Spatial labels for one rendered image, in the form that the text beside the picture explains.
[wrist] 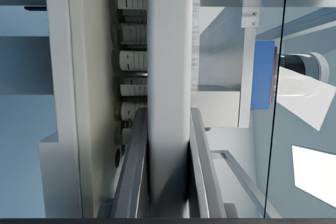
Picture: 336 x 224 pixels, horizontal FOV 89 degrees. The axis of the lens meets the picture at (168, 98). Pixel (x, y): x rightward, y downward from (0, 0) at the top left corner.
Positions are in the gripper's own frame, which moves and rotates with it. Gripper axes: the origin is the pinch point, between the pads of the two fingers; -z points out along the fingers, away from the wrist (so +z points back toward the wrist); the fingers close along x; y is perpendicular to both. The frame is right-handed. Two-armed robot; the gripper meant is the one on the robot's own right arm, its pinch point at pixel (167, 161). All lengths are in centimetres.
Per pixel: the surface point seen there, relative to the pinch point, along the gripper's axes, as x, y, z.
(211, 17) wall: -100, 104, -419
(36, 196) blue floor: 102, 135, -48
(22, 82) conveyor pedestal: 51, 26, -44
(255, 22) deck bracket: -22.2, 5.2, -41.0
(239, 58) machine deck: -19.9, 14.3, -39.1
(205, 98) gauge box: -10.2, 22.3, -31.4
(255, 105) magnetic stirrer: -25.7, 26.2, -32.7
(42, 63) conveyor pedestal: 43, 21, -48
